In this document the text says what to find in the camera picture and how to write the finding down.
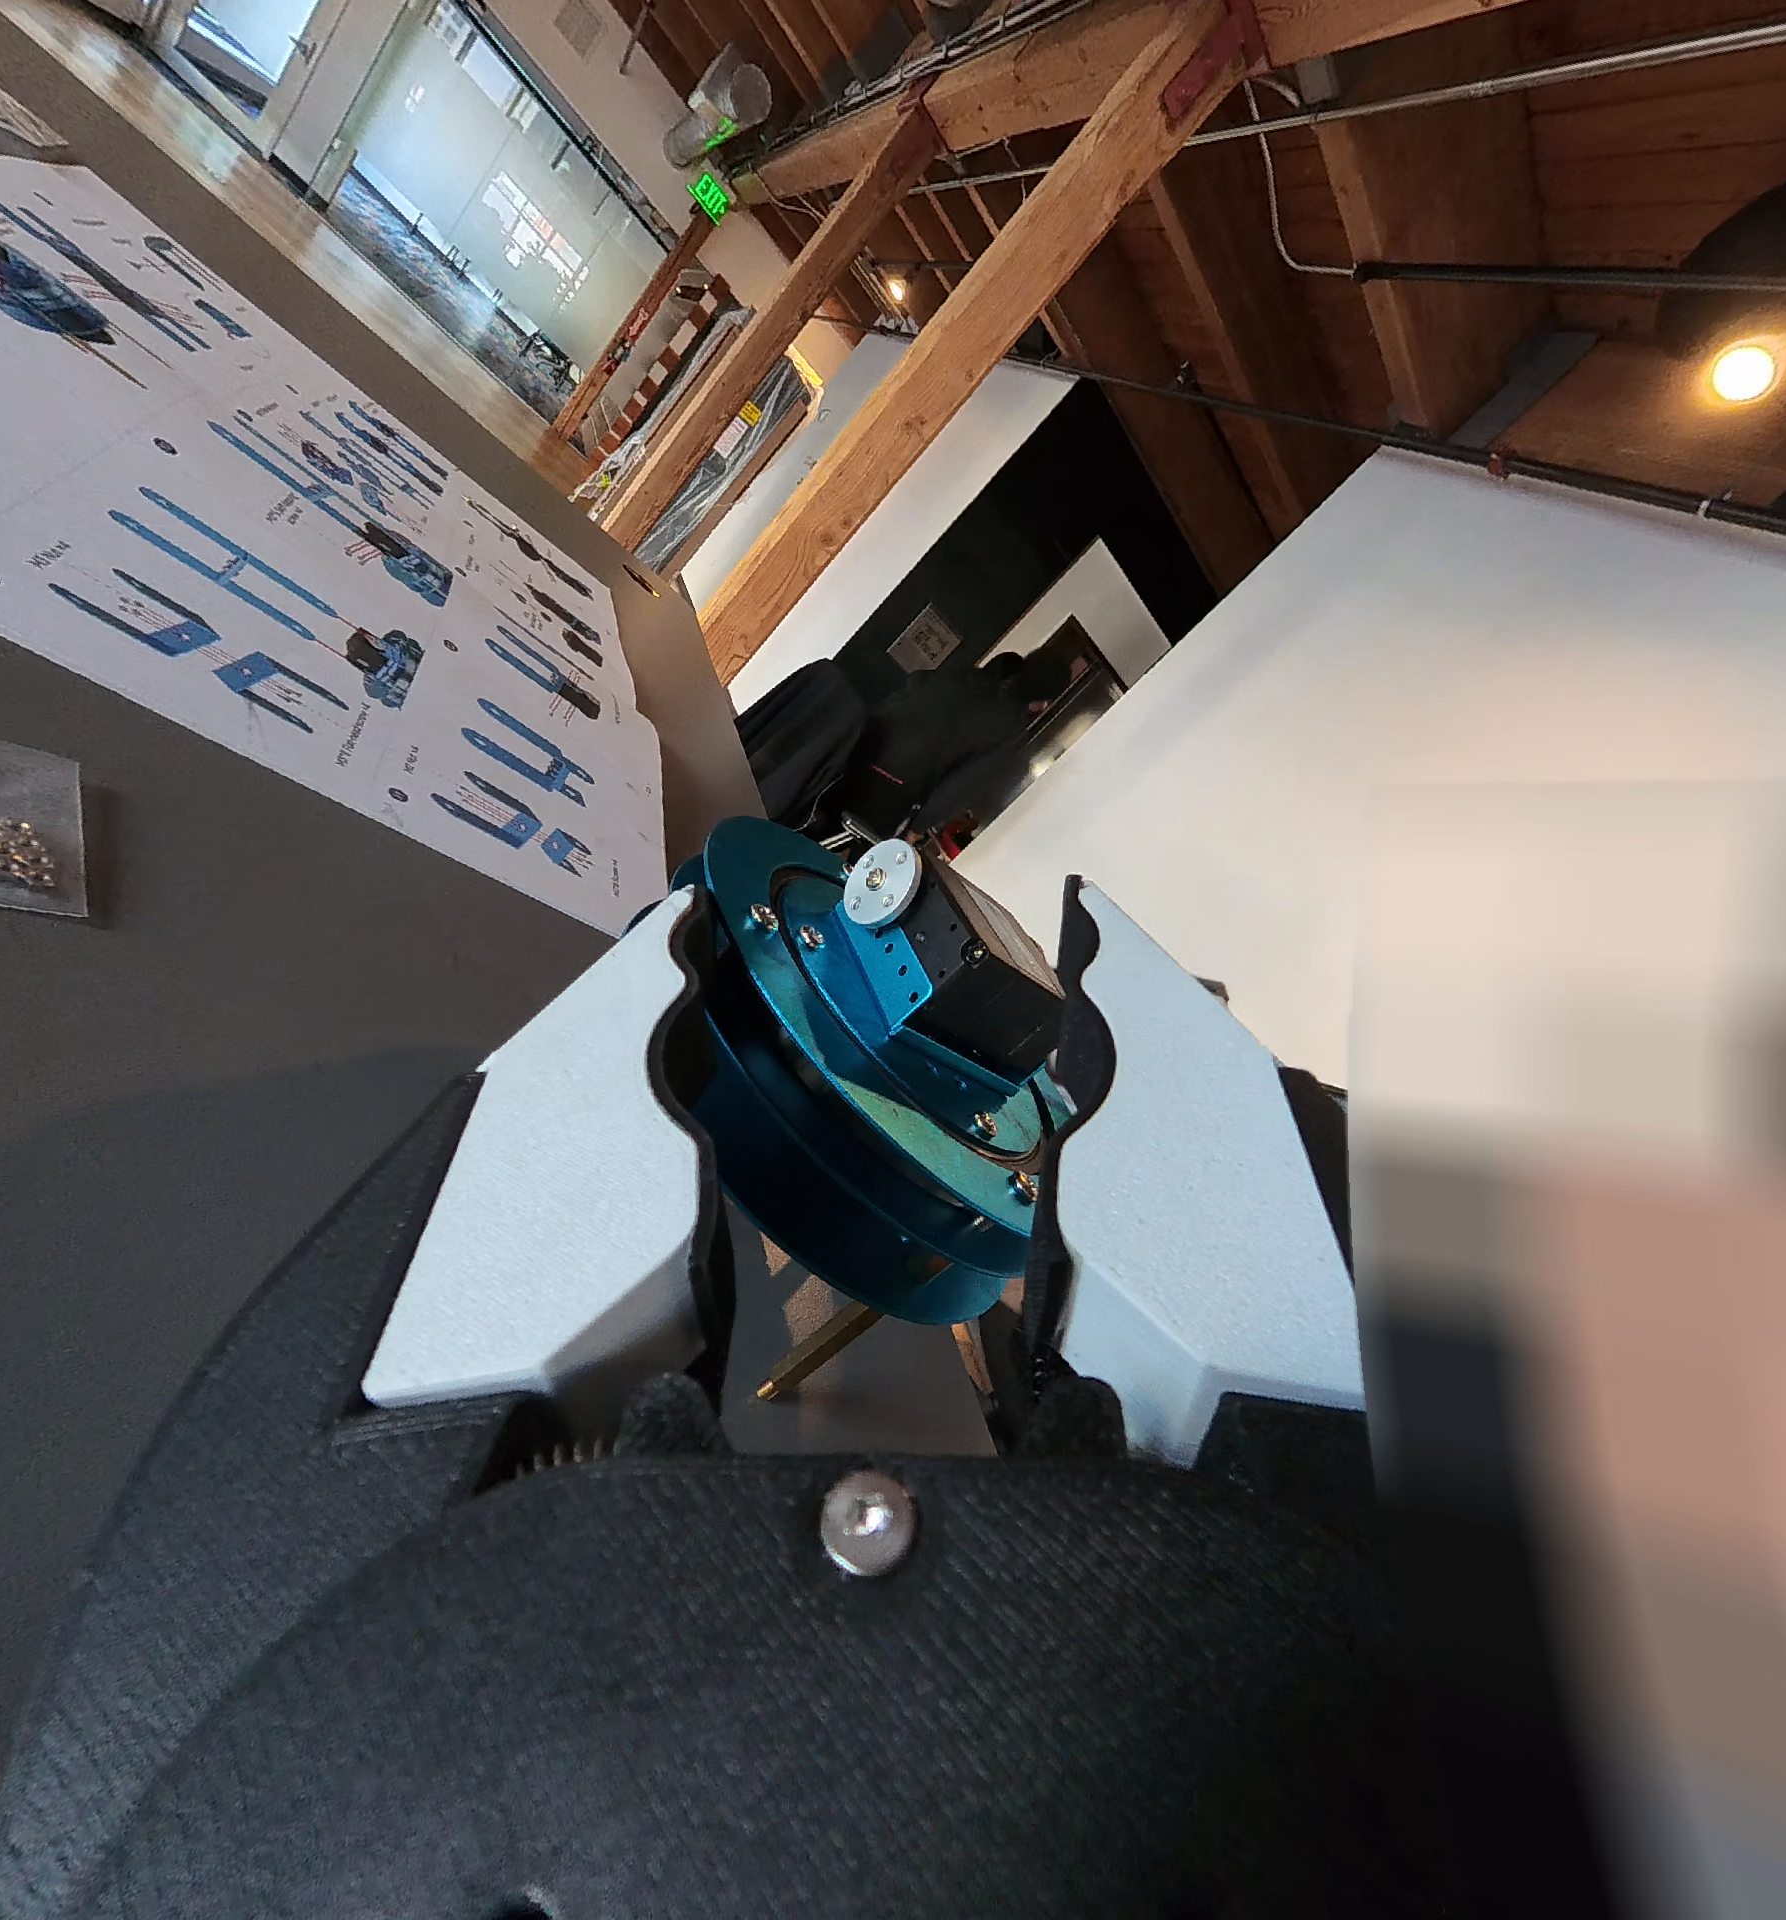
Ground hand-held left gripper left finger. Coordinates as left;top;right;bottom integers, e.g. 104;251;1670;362
360;885;736;1411

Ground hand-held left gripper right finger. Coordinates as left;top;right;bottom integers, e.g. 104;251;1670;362
1023;876;1358;1469

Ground blue toy robot arm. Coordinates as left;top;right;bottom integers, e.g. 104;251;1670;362
669;814;1078;1406

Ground dark grey desk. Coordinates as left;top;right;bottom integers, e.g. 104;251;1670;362
0;0;767;1772

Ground black bag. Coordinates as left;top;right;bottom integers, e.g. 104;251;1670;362
735;660;874;830

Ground clear bag of silver nuts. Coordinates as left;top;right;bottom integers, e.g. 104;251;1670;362
0;725;94;918

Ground printed assembly instruction sheet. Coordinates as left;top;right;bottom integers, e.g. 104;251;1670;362
0;139;671;943

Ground black ceiling pipe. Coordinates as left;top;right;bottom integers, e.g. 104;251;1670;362
1350;260;1786;296

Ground glass partition doors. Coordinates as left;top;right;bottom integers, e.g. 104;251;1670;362
174;0;680;401

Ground metal ceiling conduit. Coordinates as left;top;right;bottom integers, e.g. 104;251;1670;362
1181;18;1786;153

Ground silver air duct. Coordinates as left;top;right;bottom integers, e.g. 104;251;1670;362
663;60;774;170

